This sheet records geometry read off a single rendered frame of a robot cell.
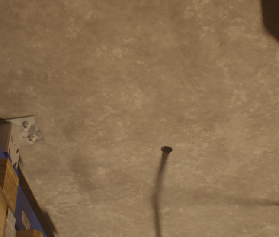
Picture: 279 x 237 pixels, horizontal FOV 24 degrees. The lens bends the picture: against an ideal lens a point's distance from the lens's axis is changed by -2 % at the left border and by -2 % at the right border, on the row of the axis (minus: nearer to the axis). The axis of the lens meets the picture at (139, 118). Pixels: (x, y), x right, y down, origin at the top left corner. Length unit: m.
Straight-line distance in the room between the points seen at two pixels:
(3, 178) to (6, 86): 0.35
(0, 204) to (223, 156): 0.79
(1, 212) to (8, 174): 0.12
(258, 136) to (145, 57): 0.46
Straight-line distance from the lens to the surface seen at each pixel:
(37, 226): 2.07
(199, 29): 1.72
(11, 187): 1.66
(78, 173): 2.13
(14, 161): 1.95
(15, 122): 1.97
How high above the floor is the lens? 1.34
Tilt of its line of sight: 44 degrees down
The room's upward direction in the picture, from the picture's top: 180 degrees clockwise
